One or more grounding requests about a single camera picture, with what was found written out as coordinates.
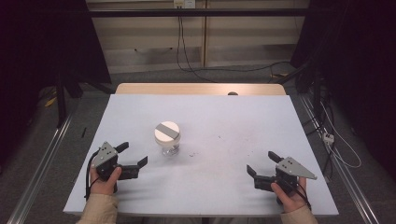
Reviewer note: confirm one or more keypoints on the white table board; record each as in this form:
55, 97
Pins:
218, 174

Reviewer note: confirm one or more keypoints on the wooden table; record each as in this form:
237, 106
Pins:
186, 88

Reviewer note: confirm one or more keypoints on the yellow floor tape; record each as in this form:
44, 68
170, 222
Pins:
50, 101

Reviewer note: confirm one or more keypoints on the white power strip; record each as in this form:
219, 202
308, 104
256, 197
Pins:
328, 137

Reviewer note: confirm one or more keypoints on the person's right hand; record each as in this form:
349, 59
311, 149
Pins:
292, 202

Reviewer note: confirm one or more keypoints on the black horizontal bar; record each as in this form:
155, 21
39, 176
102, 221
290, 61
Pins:
218, 12

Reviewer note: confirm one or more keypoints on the dark curtain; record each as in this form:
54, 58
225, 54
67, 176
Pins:
37, 46
361, 62

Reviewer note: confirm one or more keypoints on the person's left hand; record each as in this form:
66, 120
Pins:
104, 186

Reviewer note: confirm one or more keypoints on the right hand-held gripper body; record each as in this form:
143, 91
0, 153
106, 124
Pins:
292, 168

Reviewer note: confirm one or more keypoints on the aluminium floor rail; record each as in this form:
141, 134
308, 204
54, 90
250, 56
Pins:
348, 180
37, 174

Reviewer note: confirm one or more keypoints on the white wall socket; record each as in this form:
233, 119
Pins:
184, 3

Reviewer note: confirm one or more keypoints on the grey stick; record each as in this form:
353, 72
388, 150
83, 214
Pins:
167, 131

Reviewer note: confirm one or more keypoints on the black metal stand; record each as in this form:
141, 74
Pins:
61, 102
317, 93

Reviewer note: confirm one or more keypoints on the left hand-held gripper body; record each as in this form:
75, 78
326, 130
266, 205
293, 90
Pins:
104, 154

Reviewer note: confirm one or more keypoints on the clear plastic cup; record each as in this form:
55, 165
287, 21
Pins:
171, 141

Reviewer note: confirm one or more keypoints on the small black floor object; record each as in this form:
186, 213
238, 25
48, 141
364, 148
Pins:
83, 132

